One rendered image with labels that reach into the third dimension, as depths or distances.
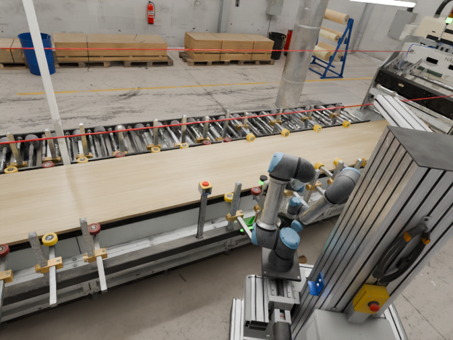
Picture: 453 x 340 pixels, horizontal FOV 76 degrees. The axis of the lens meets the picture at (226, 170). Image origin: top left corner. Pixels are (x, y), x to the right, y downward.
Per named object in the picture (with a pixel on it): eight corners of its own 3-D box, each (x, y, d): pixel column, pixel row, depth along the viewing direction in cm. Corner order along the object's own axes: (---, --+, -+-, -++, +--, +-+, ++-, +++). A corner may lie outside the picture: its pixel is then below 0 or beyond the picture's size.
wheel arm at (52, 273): (58, 306, 156) (56, 301, 153) (50, 308, 154) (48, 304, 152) (56, 244, 185) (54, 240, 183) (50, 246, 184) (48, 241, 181)
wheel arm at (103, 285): (108, 292, 167) (107, 288, 165) (102, 294, 166) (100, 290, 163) (98, 237, 197) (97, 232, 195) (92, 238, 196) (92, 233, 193)
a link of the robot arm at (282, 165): (274, 254, 157) (301, 159, 142) (247, 247, 159) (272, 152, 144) (274, 244, 168) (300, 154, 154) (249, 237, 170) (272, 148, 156)
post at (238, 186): (232, 229, 230) (242, 183, 202) (228, 230, 229) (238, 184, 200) (230, 226, 233) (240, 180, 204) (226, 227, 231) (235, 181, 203)
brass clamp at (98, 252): (108, 258, 185) (106, 253, 182) (84, 265, 179) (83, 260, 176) (106, 251, 189) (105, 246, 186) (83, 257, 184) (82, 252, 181)
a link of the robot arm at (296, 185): (323, 159, 144) (304, 180, 191) (302, 154, 145) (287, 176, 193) (319, 181, 141) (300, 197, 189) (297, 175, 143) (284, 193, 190)
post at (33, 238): (55, 285, 181) (35, 235, 152) (48, 287, 179) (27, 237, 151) (54, 280, 183) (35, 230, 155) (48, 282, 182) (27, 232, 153)
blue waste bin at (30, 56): (60, 76, 592) (52, 38, 549) (27, 77, 569) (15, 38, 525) (58, 67, 633) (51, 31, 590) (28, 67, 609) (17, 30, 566)
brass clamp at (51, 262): (63, 268, 173) (61, 263, 170) (36, 276, 168) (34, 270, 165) (63, 260, 177) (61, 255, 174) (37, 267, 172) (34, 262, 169)
